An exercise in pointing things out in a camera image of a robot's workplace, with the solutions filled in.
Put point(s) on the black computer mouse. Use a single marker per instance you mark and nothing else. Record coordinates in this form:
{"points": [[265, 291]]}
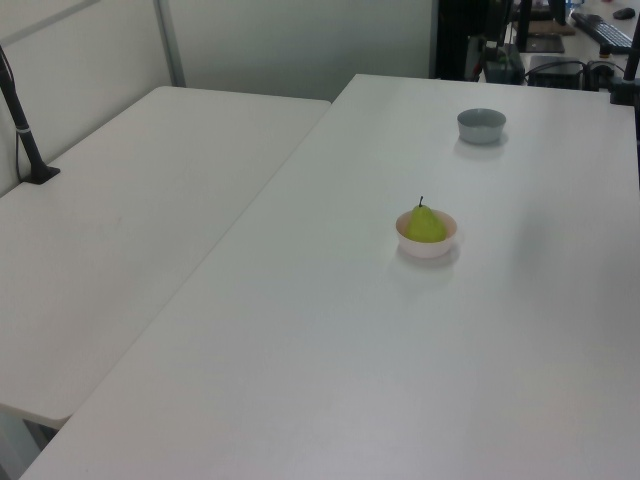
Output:
{"points": [[623, 13]]}

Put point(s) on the grey metal partition post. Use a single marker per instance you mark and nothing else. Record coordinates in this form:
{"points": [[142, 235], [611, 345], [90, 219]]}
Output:
{"points": [[170, 45]]}

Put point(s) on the black monitor stand post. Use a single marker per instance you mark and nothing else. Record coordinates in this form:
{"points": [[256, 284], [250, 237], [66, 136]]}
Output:
{"points": [[524, 25]]}

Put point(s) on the white side table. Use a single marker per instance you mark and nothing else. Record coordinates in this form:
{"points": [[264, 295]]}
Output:
{"points": [[125, 225]]}

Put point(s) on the grey plastic bowl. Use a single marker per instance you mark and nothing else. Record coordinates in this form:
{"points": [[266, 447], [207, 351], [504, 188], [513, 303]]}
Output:
{"points": [[480, 132]]}

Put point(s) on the black computer case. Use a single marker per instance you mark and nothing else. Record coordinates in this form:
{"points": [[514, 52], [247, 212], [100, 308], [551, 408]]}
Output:
{"points": [[555, 75]]}

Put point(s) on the black computer keyboard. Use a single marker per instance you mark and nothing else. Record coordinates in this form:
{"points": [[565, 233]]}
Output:
{"points": [[602, 31]]}

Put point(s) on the black cabinet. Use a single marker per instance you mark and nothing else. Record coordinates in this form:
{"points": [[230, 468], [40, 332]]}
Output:
{"points": [[450, 40]]}

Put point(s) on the brown board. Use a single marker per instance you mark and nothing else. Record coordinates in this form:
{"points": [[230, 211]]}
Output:
{"points": [[550, 27]]}

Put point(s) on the black flat box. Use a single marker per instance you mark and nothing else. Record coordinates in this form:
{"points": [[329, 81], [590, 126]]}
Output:
{"points": [[545, 45]]}

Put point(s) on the pink plastic bowl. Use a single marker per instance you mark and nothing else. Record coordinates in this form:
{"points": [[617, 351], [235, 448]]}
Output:
{"points": [[425, 251]]}

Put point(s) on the black camera pole with base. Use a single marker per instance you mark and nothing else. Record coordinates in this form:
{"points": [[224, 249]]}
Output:
{"points": [[25, 140]]}

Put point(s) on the grey box with green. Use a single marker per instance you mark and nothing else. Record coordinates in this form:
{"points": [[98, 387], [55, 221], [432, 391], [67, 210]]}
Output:
{"points": [[505, 70]]}

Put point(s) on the black camera pole with clamp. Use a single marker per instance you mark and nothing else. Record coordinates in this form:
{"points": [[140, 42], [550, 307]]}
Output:
{"points": [[631, 70]]}

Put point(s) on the white office desk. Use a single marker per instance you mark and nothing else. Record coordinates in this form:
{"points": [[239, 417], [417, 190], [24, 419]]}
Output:
{"points": [[580, 45]]}

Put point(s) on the green pear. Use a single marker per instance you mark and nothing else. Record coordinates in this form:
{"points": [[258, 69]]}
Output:
{"points": [[425, 227]]}

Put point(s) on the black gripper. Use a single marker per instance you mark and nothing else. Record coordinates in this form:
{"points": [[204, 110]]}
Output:
{"points": [[499, 17]]}

